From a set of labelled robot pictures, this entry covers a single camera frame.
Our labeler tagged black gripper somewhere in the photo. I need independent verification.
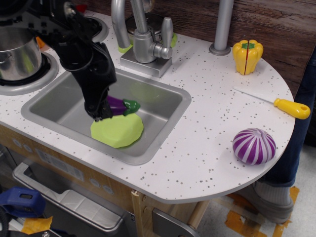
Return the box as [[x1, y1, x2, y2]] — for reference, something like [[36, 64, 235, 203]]
[[60, 42, 117, 121]]

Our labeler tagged purple toy eggplant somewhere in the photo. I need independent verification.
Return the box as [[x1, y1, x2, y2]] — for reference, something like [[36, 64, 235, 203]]
[[107, 96, 141, 116]]

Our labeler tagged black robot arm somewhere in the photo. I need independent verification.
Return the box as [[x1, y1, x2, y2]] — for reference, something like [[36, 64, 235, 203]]
[[0, 0, 117, 121]]

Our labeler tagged light green plastic plate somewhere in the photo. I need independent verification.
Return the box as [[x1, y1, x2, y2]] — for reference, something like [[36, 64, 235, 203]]
[[90, 113, 144, 148]]

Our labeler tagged grey toy sink basin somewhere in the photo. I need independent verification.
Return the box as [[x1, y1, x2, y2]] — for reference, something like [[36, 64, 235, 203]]
[[21, 69, 191, 165]]

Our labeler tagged grey stove burner front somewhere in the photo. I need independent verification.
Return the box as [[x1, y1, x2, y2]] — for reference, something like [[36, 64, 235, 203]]
[[0, 52, 59, 96]]

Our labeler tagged grey stove burner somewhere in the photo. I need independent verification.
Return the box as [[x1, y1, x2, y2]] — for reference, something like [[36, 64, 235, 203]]
[[0, 52, 59, 96], [85, 16, 109, 42]]

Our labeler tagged silver toy faucet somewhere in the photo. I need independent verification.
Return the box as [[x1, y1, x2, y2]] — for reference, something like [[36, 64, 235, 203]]
[[111, 0, 173, 78]]

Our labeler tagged grey stove burner back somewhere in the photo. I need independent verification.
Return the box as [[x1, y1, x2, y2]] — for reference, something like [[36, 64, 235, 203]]
[[85, 16, 109, 42]]

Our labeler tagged orange toy pumpkin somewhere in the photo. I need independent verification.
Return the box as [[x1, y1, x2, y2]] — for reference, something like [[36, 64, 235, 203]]
[[36, 37, 45, 48]]

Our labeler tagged stainless steel pot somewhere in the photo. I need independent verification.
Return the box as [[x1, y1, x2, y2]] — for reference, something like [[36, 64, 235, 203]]
[[0, 28, 42, 81]]

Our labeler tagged green item behind faucet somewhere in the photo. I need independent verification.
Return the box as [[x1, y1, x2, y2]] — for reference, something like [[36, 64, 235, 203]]
[[118, 33, 178, 53]]

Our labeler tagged red toy pepper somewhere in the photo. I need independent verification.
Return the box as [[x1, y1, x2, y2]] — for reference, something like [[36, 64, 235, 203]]
[[76, 4, 87, 13]]

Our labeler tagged blue clamp tool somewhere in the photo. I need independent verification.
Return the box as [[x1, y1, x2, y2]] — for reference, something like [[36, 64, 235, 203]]
[[0, 187, 46, 218]]

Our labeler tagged grey metal pole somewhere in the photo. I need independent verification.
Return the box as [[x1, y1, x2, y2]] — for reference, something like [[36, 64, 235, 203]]
[[209, 0, 234, 56]]

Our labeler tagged purple striped toy onion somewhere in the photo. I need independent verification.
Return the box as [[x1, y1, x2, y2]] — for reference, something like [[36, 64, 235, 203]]
[[233, 128, 277, 165]]

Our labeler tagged yellow toy bell pepper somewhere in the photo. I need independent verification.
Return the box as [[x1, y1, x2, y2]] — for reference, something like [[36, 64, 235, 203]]
[[232, 39, 264, 75]]

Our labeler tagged person leg in jeans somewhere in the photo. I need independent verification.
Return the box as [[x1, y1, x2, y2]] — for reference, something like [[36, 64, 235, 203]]
[[259, 51, 316, 187]]

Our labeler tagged grey sneaker shoe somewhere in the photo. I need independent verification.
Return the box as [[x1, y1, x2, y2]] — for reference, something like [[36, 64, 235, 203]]
[[236, 181, 294, 224]]

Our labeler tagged silver oven door handle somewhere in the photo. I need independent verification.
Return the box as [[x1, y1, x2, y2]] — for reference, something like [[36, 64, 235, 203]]
[[13, 162, 130, 237]]

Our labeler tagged black cable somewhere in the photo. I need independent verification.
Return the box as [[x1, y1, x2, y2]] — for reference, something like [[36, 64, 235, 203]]
[[0, 208, 9, 233]]

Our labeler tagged yellow handled toy knife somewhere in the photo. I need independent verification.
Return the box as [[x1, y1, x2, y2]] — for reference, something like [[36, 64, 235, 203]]
[[233, 86, 311, 120]]

